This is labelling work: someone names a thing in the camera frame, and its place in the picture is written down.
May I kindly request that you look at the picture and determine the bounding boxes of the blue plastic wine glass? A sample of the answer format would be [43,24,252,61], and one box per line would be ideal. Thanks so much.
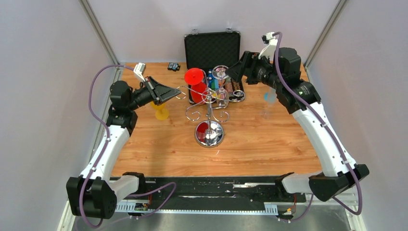
[264,89,276,104]

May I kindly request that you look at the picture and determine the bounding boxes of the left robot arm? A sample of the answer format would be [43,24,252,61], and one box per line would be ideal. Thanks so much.
[66,77,181,219]

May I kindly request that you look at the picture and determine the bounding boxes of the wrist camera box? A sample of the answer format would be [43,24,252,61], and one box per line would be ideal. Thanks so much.
[258,32,281,63]
[133,62,146,83]

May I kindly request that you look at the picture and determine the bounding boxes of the small black blue toy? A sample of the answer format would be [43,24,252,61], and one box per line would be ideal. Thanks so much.
[167,63,180,72]

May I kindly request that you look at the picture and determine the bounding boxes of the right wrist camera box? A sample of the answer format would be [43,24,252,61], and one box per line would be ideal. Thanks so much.
[258,32,281,63]

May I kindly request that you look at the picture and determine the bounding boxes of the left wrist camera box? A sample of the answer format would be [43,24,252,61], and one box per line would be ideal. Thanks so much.
[133,62,146,83]

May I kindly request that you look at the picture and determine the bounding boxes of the clear glass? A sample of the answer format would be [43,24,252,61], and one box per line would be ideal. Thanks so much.
[212,65,229,108]

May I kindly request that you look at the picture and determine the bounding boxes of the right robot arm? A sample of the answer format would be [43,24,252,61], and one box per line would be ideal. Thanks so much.
[226,48,370,203]

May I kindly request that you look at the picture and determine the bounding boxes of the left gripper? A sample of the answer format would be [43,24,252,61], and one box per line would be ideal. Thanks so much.
[127,76,180,111]

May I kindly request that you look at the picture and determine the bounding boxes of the clear champagne flute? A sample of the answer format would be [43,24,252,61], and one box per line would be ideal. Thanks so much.
[261,102,274,119]

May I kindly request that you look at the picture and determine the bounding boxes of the green blue block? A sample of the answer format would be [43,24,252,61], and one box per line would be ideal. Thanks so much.
[211,78,220,91]

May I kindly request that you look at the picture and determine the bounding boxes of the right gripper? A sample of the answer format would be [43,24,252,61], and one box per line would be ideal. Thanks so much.
[225,51,283,90]

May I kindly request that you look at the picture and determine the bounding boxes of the blue toy car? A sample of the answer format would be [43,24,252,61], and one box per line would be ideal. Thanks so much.
[207,70,214,87]

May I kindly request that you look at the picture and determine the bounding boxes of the red plastic wine glass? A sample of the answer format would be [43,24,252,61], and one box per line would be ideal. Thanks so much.
[184,68,206,103]

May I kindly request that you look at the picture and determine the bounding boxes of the black poker chip case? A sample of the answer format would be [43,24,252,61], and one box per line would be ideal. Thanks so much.
[184,28,246,104]

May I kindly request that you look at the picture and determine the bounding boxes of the yellow plastic wine glass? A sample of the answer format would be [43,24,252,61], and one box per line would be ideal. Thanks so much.
[150,102,169,120]

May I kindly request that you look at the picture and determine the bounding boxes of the chrome wine glass rack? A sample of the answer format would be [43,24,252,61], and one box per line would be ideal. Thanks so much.
[183,71,246,148]

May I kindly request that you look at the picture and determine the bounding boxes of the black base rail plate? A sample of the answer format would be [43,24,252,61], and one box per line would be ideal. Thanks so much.
[116,176,310,215]

